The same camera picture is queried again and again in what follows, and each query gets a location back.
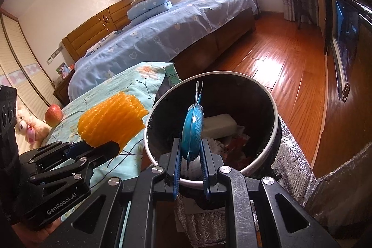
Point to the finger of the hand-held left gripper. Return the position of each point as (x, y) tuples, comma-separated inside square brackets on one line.
[(75, 149), (100, 151)]

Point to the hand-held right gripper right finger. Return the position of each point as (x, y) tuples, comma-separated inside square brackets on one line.
[(205, 172)]

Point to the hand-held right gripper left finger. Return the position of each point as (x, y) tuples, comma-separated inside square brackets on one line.
[(176, 169)]

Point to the orange foam fruit net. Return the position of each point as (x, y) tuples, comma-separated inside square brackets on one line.
[(110, 120)]

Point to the blue foam fruit net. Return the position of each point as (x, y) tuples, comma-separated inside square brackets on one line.
[(191, 131)]

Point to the white rimmed black bin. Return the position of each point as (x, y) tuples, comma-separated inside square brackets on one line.
[(232, 97)]

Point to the person's left hand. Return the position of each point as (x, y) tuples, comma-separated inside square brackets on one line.
[(29, 237)]

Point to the red apple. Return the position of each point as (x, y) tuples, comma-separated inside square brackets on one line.
[(53, 115)]

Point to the cream teddy bear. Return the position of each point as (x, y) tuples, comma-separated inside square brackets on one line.
[(29, 126)]

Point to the dark wooden nightstand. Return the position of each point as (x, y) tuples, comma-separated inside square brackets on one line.
[(62, 88)]

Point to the cream sliding door wardrobe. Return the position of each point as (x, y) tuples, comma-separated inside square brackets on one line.
[(23, 62)]

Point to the blue printed pillow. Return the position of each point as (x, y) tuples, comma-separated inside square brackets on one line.
[(98, 43)]

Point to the wooden headboard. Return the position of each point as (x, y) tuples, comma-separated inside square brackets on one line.
[(98, 33)]

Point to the bed with blue sheet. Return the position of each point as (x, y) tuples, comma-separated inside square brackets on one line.
[(162, 33)]

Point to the folded blue quilt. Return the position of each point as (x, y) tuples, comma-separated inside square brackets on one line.
[(148, 8)]

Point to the grey striped curtain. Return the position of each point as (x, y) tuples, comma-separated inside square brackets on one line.
[(290, 6)]

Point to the black framed television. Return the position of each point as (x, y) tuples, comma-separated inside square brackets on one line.
[(345, 24)]

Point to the photo frame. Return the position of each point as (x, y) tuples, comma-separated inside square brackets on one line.
[(63, 69)]

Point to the wall switch panel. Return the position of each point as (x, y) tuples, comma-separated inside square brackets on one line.
[(55, 53)]

